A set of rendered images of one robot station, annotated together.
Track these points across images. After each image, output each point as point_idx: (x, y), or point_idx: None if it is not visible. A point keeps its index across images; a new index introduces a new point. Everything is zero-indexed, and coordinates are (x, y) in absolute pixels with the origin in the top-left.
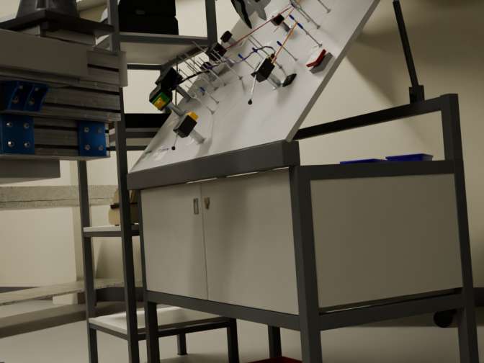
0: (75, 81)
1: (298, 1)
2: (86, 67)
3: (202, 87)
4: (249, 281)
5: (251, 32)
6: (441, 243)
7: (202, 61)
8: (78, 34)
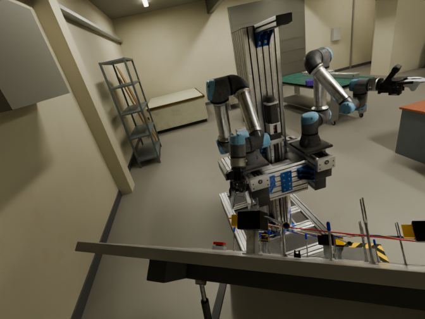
0: (229, 180)
1: (388, 265)
2: (226, 178)
3: (373, 240)
4: None
5: (349, 233)
6: None
7: (398, 228)
8: None
